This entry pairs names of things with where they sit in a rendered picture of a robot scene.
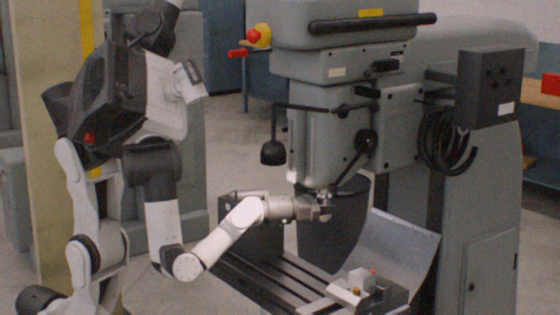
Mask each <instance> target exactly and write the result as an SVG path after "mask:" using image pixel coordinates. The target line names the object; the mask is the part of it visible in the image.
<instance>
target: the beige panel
mask: <svg viewBox="0 0 560 315"><path fill-rule="evenodd" d="M9 5H10V13H11V21H12V36H13V46H14V53H15V63H16V70H17V86H18V95H19V102H20V112H21V119H22V135H23V144H24V152H25V161H26V169H27V185H28V193H29V202H30V210H31V219H32V234H33V235H34V243H35V251H36V259H37V275H38V283H39V285H40V286H44V287H46V288H50V289H52V290H54V291H57V292H59V293H62V294H65V295H67V296H68V297H69V298H70V297H71V296H72V295H73V293H74V291H75V290H74V289H73V285H72V274H71V270H70V267H69V264H68V260H67V256H66V248H67V245H68V243H69V240H70V239H71V238H72V237H73V233H74V211H73V199H72V197H71V195H70V193H69V191H68V181H67V174H66V171H65V170H63V168H62V166H61V164H60V163H59V161H58V160H57V158H56V156H55V152H54V147H55V143H56V141H57V140H58V135H57V133H56V127H55V126H54V124H53V121H52V119H51V118H50V115H49V113H48V110H47V109H46V106H45V103H44V101H43V99H42V97H41V95H42V93H43V92H44V91H45V90H47V89H48V88H50V87H52V86H53V85H55V84H57V83H61V82H66V81H72V82H74V80H75V78H76V76H77V75H78V73H79V71H80V69H81V67H82V66H83V63H84V61H85V59H87V58H88V55H89V54H91V53H92V52H93V51H95V50H96V49H97V48H98V47H100V46H101V44H102V43H103V42H104V29H103V4H102V0H9ZM100 176H102V169H101V166H99V167H96V168H94V169H92V170H90V172H85V177H86V181H87V180H90V179H93V178H97V177H100ZM112 315H132V314H131V313H130V312H129V311H128V310H127V309H126V308H125V307H123V304H122V290H121V291H120V293H119V295H118V299H117V303H116V306H115V308H114V310H113V312H112Z"/></svg>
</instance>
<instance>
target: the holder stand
mask: <svg viewBox="0 0 560 315"><path fill-rule="evenodd" d="M241 190H243V189H240V190H233V191H231V192H229V193H228V194H226V195H222V196H220V197H217V202H218V225H219V224H220V223H221V222H222V221H223V220H224V219H225V217H226V216H227V215H228V214H229V213H230V212H231V211H232V210H233V209H234V208H235V207H236V206H237V205H238V204H239V203H241V202H236V201H235V197H234V193H235V191H241ZM228 250H230V251H232V252H234V253H237V254H240V255H242V256H244V257H245V258H248V259H250V260H253V261H254V262H257V263H263V262H265V261H267V260H269V259H272V258H275V257H278V256H280V255H282V254H284V224H283V225H282V226H279V225H272V226H268V225H267V224H266V223H265V222H262V223H260V224H259V225H255V226H251V227H250V228H249V229H247V230H246V231H245V232H244V233H243V234H242V235H241V237H240V238H239V239H238V240H236V241H235V242H234V243H233V244H232V245H231V246H230V247H229V248H228Z"/></svg>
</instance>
